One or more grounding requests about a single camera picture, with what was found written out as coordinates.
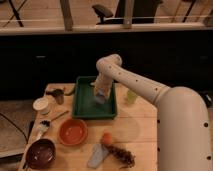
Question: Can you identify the blue sponge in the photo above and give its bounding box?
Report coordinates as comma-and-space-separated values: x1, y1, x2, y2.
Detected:
95, 95, 106, 104

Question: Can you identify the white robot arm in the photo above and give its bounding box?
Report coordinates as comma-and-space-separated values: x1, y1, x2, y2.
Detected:
94, 54, 213, 171

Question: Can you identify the green plastic tray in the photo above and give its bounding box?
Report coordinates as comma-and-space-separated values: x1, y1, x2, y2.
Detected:
72, 76, 117, 120

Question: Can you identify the light green cup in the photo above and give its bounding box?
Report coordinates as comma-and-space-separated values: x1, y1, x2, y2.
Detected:
126, 90, 137, 104

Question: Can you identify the small metal cup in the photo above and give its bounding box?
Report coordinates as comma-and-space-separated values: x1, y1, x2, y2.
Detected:
53, 89, 64, 105

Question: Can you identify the orange fruit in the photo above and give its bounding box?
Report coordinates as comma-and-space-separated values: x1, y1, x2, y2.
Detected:
101, 132, 113, 146

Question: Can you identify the orange bowl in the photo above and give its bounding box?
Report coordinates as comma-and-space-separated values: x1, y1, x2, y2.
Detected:
58, 119, 88, 146

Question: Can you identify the light blue cloth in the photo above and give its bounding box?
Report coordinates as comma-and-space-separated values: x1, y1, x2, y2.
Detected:
87, 143, 109, 169

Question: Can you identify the white cup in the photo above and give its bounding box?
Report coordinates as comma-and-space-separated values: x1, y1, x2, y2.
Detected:
33, 97, 50, 115

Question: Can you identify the brown pine cone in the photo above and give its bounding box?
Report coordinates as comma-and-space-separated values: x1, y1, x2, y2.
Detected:
107, 145, 135, 168

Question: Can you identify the black office chair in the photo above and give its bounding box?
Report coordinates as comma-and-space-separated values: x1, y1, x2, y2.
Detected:
92, 0, 163, 25

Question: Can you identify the dark purple bowl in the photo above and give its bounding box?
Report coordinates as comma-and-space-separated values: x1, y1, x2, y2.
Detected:
25, 139, 56, 170

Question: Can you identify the black cable on left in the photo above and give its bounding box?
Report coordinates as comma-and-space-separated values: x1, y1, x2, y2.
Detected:
0, 112, 29, 144

